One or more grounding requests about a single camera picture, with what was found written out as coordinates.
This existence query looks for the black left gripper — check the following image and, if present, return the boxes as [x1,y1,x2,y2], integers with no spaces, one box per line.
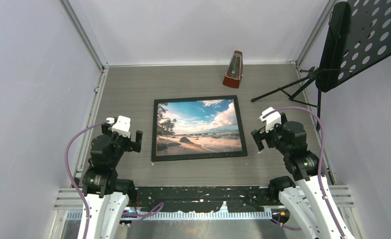
[103,121,141,166]

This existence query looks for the light wooden picture frame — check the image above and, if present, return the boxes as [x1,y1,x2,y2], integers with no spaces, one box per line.
[151,95,249,163]

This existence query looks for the beach landscape photo print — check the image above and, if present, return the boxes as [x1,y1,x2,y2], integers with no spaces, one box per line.
[156,99,243,157]

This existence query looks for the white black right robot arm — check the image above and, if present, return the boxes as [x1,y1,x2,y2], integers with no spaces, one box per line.
[251,121,354,239]

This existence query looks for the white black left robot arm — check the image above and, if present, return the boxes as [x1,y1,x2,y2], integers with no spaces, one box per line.
[78,126,143,239]

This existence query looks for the brown wooden metronome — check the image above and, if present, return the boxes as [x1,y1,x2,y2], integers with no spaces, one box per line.
[222,50,243,89]

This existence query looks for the black perforated music stand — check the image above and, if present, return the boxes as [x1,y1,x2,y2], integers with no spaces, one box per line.
[251,0,391,113]

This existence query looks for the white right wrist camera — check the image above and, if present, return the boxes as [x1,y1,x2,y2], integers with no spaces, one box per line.
[259,107,281,132]

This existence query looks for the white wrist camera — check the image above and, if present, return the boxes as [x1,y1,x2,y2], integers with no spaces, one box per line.
[106,116,131,138]
[259,107,281,132]

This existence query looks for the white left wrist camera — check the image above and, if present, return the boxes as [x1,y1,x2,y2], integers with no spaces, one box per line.
[106,116,131,138]

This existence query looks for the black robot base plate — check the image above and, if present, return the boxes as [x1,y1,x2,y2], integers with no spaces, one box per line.
[129,186,281,213]

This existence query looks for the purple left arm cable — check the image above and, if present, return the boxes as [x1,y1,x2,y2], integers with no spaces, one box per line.
[65,119,165,239]

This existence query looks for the aluminium extrusion rail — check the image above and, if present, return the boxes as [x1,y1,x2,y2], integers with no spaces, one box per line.
[54,185,354,221]

